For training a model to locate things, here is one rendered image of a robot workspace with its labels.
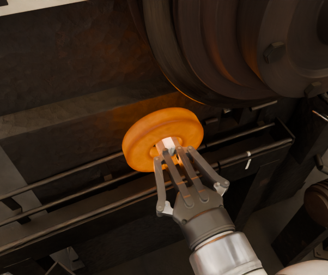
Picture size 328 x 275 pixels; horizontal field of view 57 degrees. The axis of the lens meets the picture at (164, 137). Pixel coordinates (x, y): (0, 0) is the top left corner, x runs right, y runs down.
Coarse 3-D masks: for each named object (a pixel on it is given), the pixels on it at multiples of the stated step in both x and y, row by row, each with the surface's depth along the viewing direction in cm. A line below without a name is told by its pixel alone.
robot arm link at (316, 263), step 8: (296, 264) 48; (304, 264) 47; (312, 264) 47; (320, 264) 47; (280, 272) 46; (288, 272) 45; (296, 272) 44; (304, 272) 44; (312, 272) 44; (320, 272) 45
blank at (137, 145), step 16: (160, 112) 51; (176, 112) 51; (192, 112) 55; (144, 128) 50; (160, 128) 50; (176, 128) 52; (192, 128) 54; (128, 144) 52; (144, 144) 52; (192, 144) 58; (128, 160) 54; (144, 160) 56; (176, 160) 61
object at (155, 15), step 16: (144, 0) 32; (160, 0) 33; (144, 16) 33; (160, 16) 34; (144, 32) 36; (160, 32) 36; (160, 48) 37; (176, 48) 38; (160, 64) 39; (176, 64) 40; (176, 80) 43; (192, 80) 44; (192, 96) 46; (208, 96) 48; (224, 96) 49
